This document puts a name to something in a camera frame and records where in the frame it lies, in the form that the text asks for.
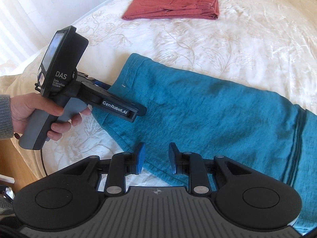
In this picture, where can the folded red pants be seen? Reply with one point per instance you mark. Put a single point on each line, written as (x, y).
(167, 9)

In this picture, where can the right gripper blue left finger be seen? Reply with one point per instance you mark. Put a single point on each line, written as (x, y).
(120, 166)

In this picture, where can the grey knit sleeve forearm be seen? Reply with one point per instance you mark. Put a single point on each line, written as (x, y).
(6, 125)

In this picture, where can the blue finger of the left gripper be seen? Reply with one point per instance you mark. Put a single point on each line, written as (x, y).
(101, 84)

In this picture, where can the teal blue pants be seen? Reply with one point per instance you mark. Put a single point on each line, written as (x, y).
(201, 114)

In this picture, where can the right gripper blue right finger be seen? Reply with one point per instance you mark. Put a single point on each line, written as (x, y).
(192, 165)

